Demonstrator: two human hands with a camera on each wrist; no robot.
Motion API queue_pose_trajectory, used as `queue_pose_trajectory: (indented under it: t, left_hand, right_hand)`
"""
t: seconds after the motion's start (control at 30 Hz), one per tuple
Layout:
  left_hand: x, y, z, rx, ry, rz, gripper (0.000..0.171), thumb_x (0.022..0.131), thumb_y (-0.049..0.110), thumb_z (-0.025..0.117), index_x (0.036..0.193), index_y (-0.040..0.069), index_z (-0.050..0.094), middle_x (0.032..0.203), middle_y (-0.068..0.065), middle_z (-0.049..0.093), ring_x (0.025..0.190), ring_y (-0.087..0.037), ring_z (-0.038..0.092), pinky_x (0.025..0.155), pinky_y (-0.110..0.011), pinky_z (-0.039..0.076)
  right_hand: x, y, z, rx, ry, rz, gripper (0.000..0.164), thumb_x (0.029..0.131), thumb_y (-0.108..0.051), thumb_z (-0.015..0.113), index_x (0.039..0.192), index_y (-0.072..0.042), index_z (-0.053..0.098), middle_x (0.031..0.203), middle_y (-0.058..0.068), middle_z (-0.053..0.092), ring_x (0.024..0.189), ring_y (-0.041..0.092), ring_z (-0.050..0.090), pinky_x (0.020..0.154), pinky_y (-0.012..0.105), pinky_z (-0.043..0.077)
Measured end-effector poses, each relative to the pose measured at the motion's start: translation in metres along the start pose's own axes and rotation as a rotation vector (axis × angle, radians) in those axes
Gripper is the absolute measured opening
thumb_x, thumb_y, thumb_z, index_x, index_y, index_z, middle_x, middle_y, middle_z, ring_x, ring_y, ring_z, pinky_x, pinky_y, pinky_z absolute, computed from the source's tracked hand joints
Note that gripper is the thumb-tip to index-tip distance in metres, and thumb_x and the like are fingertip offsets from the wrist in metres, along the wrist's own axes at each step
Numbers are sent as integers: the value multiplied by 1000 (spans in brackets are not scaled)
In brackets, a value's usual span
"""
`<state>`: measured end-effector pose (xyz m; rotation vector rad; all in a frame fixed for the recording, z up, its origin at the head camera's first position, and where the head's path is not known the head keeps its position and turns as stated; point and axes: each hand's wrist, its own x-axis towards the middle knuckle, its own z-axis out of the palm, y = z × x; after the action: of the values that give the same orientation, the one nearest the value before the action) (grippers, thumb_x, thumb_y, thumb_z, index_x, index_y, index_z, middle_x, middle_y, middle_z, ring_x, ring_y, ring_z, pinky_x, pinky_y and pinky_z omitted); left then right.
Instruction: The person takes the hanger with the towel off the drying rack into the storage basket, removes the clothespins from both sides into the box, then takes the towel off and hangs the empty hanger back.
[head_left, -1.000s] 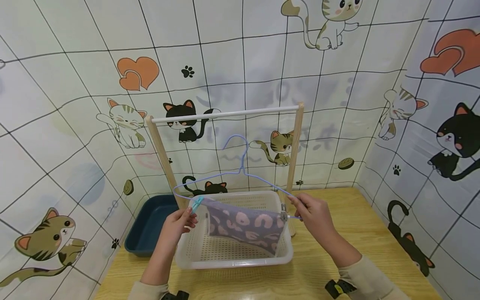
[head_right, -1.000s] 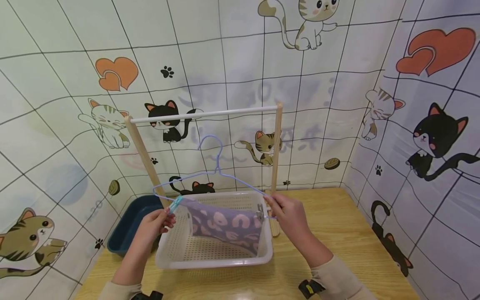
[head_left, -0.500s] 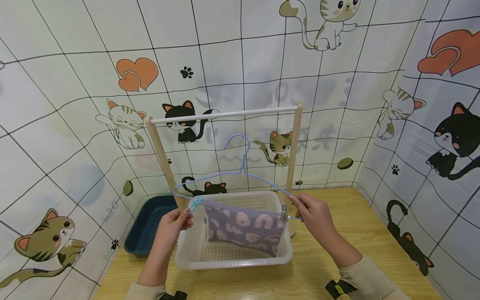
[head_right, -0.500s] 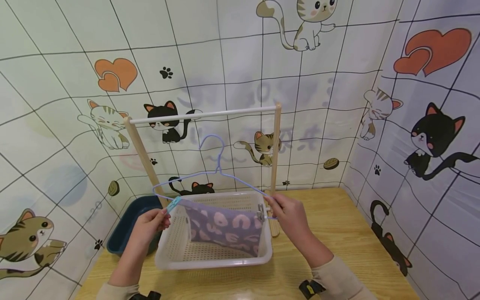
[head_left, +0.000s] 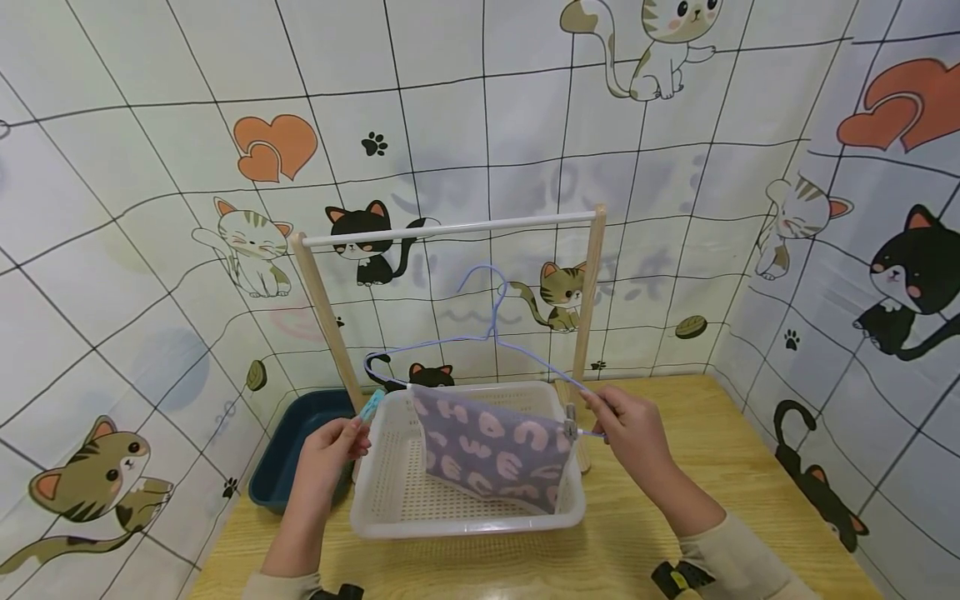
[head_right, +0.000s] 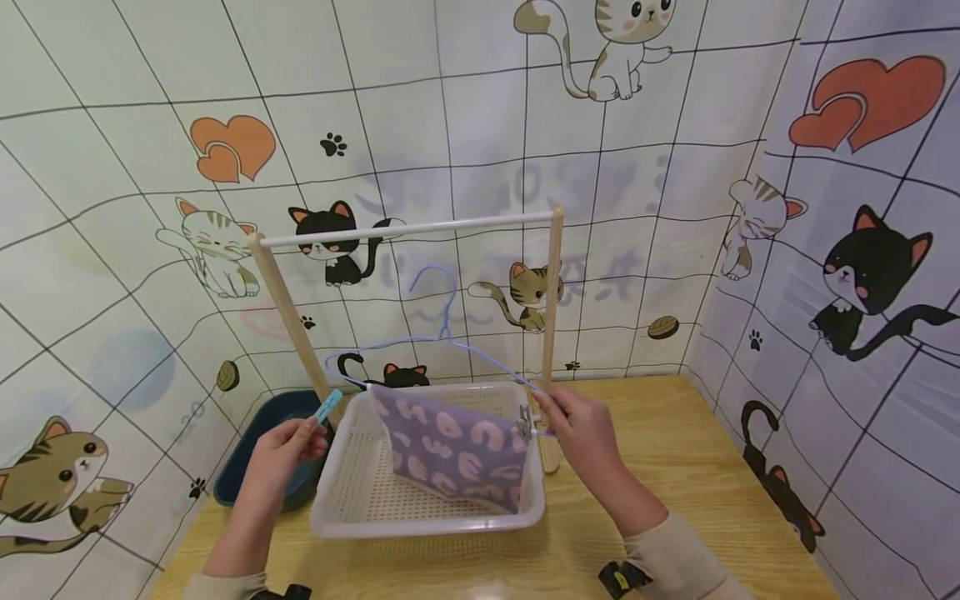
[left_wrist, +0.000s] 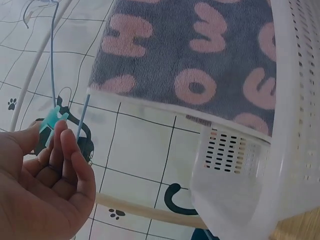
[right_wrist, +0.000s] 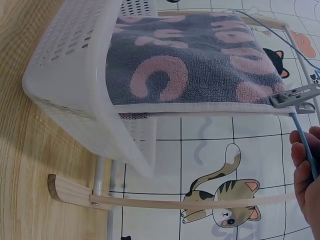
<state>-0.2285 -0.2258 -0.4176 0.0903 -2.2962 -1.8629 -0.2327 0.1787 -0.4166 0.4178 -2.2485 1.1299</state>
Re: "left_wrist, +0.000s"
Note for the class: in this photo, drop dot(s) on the grey towel with pink letters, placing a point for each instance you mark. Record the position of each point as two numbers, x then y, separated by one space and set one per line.
180 60

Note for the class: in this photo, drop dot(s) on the person's left thumb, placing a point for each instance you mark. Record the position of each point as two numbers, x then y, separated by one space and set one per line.
27 131

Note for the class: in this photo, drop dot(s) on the white plastic laundry basket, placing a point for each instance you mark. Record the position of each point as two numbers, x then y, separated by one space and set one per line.
287 140

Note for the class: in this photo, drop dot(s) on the teal plastic clothes clip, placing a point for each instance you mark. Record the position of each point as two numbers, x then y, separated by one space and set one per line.
51 121

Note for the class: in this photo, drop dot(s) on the person's left hand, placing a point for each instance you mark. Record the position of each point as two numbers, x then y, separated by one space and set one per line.
30 195

